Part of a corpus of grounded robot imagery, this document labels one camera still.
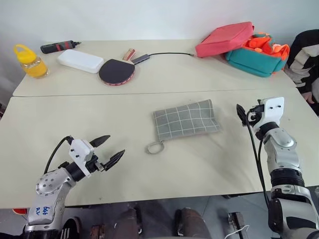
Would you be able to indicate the person's bare hand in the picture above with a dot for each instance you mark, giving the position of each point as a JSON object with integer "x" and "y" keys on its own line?
{"x": 309, "y": 97}

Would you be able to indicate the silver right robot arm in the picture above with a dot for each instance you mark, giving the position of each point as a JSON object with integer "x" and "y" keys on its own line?
{"x": 284, "y": 159}

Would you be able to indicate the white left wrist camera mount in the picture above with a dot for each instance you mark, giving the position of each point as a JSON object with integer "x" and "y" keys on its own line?
{"x": 79, "y": 152}

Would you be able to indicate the yellow-lidded jar of orange liquid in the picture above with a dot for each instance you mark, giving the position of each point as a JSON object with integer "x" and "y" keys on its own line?
{"x": 33, "y": 65}

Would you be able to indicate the orange fabric bundle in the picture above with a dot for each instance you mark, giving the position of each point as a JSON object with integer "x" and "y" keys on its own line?
{"x": 264, "y": 44}

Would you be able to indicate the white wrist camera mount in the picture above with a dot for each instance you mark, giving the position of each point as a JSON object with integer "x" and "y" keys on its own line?
{"x": 271, "y": 110}
{"x": 79, "y": 152}

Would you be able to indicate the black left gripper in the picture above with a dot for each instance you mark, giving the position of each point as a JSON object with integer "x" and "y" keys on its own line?
{"x": 96, "y": 165}

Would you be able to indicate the black metal bracket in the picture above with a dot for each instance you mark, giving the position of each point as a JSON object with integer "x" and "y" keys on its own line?
{"x": 236, "y": 220}

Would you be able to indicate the grey checked fabric pouch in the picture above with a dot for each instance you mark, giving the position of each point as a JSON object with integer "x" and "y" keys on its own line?
{"x": 185, "y": 120}

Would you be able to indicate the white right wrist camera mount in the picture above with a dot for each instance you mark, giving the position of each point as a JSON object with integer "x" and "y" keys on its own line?
{"x": 271, "y": 110}

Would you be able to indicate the small red object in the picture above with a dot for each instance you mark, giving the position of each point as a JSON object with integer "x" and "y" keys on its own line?
{"x": 20, "y": 211}

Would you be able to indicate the black and red table-tennis paddle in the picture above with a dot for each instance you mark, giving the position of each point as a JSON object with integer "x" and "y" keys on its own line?
{"x": 115, "y": 72}

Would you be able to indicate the person in black-white jacket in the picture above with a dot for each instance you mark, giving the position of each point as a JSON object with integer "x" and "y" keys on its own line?
{"x": 305, "y": 59}

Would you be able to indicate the black shoe with white stripes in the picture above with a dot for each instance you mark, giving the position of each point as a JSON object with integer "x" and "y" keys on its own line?
{"x": 71, "y": 229}

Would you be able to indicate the brown rusty block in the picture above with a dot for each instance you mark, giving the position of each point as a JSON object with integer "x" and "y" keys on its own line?
{"x": 97, "y": 232}

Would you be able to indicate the white rectangular box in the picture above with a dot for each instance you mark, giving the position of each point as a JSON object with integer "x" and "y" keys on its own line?
{"x": 79, "y": 61}

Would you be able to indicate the dark rounded brown shape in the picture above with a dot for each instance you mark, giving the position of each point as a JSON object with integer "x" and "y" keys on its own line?
{"x": 192, "y": 224}

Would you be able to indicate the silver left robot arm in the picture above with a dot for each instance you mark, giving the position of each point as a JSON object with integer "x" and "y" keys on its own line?
{"x": 51, "y": 185}

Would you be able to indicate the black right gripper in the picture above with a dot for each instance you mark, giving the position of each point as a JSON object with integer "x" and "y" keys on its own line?
{"x": 254, "y": 115}

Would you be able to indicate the teal fabric pouch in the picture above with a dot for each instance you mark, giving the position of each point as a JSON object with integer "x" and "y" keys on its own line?
{"x": 251, "y": 62}

